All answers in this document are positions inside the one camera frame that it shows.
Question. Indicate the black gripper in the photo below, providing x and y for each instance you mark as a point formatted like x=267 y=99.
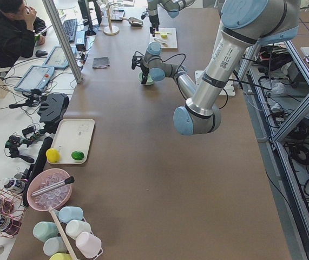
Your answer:
x=153 y=19
x=144 y=71

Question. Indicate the light green bowl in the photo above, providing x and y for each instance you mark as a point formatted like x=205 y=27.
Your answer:
x=149 y=79

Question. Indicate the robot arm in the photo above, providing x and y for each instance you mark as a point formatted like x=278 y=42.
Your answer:
x=171 y=7
x=243 y=24

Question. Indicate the white ceramic spoon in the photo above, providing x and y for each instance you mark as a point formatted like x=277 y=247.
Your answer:
x=161 y=41

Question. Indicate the pink bowl with ice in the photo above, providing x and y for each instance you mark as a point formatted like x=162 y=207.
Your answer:
x=55 y=198

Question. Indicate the yellow plastic knife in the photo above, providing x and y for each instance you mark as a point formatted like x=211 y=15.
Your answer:
x=159 y=32

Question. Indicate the steel scoop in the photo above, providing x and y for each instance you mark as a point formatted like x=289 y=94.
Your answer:
x=133 y=21

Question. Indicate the bamboo cutting board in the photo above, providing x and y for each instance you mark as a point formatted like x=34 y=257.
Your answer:
x=171 y=39

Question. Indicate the wooden cup stand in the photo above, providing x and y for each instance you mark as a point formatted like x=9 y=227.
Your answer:
x=110 y=29

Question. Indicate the grey folded cloth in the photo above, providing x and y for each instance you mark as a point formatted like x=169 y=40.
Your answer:
x=100 y=62

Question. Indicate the black keyboard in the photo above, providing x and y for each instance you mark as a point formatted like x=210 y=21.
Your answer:
x=70 y=27

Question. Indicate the blue teach pendant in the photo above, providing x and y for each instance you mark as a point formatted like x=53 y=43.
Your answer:
x=57 y=59
x=36 y=78

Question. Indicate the beige rabbit tray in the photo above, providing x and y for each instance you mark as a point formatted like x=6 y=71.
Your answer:
x=73 y=135

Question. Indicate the green lime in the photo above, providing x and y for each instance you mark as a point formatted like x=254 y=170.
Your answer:
x=77 y=155

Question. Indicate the yellow lemon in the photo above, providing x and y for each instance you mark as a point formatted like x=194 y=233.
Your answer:
x=52 y=155

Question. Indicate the seated person in black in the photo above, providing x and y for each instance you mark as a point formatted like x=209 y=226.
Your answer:
x=19 y=24

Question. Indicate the blue plastic cup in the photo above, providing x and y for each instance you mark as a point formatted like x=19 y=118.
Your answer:
x=68 y=213

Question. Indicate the white plastic cup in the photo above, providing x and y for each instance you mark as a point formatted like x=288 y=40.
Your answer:
x=75 y=227

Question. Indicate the pink plastic cup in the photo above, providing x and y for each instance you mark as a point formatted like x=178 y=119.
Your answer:
x=89 y=245

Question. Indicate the green plastic cup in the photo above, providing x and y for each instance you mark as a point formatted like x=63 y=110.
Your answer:
x=45 y=230

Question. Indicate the aluminium frame post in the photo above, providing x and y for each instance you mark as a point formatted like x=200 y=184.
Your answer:
x=62 y=38

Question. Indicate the copper wire bottle rack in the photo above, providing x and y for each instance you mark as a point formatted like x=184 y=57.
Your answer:
x=11 y=207

